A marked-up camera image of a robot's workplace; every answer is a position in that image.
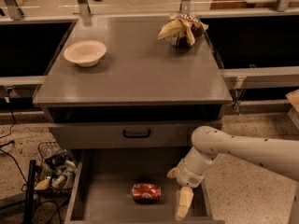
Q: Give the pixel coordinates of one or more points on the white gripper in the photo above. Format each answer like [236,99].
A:
[188,175]

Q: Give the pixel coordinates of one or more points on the red coke can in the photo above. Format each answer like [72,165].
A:
[146,192]

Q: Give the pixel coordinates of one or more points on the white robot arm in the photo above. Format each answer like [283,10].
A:
[277,155]

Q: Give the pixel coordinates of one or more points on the grey top drawer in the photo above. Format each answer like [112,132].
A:
[83,135]

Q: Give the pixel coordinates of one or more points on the grey open middle drawer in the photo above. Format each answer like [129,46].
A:
[102,193]

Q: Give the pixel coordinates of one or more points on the grey cabinet with counter top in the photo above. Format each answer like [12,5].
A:
[140,79]

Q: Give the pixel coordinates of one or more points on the brown chip bag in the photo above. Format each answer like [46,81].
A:
[182,30]

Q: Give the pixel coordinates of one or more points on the white paper bowl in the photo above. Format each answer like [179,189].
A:
[85,53]

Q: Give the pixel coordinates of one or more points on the black drawer handle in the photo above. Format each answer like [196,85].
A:
[137,135]

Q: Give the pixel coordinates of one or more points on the wire basket with items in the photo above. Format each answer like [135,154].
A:
[57,171]

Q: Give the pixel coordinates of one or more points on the black stand post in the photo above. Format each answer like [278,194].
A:
[29,195]

